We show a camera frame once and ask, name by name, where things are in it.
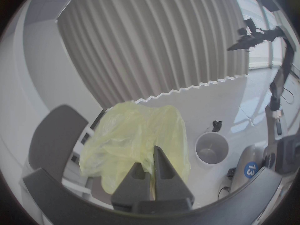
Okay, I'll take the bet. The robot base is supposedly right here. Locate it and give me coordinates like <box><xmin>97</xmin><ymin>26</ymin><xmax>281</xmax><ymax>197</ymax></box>
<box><xmin>227</xmin><ymin>136</ymin><xmax>300</xmax><ymax>195</ymax></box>

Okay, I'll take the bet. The white trash bin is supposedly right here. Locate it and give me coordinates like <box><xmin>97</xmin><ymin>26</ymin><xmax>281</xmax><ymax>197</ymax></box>
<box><xmin>195</xmin><ymin>132</ymin><xmax>229</xmax><ymax>170</ymax></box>

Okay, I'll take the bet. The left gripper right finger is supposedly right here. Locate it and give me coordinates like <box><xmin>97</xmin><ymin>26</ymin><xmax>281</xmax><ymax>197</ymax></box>
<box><xmin>153</xmin><ymin>145</ymin><xmax>195</xmax><ymax>206</ymax></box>

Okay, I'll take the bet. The black cable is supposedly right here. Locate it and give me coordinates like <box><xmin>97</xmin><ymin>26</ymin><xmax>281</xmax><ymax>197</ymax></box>
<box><xmin>281</xmin><ymin>86</ymin><xmax>295</xmax><ymax>105</ymax></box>
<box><xmin>218</xmin><ymin>186</ymin><xmax>232</xmax><ymax>200</ymax></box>

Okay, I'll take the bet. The white curtain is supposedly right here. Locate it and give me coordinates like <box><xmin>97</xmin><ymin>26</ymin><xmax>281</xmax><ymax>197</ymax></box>
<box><xmin>57</xmin><ymin>0</ymin><xmax>249</xmax><ymax>104</ymax></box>

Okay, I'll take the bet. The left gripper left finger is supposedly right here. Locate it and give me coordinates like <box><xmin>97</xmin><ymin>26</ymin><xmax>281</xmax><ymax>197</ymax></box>
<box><xmin>111</xmin><ymin>162</ymin><xmax>151</xmax><ymax>211</ymax></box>

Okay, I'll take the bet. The yellow plastic bag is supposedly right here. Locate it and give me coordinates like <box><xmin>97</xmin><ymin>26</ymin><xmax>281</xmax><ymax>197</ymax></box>
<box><xmin>79</xmin><ymin>100</ymin><xmax>191</xmax><ymax>195</ymax></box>

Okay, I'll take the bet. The window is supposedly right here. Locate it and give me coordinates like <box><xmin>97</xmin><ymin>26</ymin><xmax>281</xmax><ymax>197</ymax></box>
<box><xmin>230</xmin><ymin>0</ymin><xmax>300</xmax><ymax>71</ymax></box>

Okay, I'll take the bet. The grey padded white chair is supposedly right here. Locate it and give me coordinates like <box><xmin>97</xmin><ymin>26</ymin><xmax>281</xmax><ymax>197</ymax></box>
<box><xmin>28</xmin><ymin>105</ymin><xmax>115</xmax><ymax>204</ymax></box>

